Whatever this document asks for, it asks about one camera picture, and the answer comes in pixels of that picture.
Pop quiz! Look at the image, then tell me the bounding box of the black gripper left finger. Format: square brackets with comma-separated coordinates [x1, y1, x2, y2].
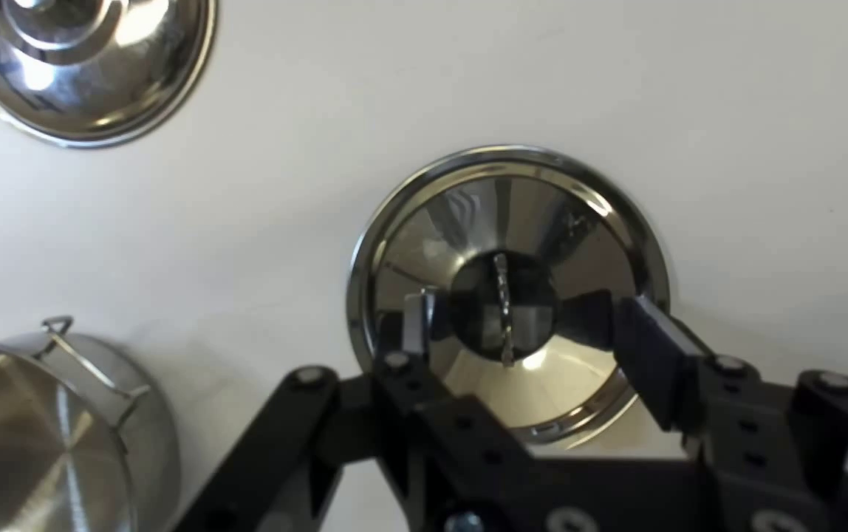
[372, 287, 447, 396]

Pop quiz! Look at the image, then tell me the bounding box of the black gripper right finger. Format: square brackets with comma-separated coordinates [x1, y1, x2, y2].
[610, 294, 712, 437]

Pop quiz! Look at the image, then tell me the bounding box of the small silver pot lid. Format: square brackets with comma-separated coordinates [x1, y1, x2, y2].
[347, 145, 675, 453]

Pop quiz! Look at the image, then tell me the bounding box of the short silver pot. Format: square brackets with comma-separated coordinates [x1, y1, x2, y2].
[0, 315, 186, 532]

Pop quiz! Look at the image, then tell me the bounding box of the large silver pot lid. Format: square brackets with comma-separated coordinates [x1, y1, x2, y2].
[0, 0, 223, 152]

